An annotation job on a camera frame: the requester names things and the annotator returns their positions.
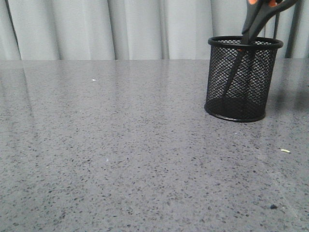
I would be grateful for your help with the grey orange handled scissors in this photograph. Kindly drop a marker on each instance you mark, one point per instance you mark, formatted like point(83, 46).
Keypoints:
point(258, 13)

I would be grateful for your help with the black mesh pen bucket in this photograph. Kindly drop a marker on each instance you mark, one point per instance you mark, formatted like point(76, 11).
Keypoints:
point(239, 77)

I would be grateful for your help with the grey curtain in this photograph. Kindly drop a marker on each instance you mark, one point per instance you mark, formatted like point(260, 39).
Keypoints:
point(115, 29)

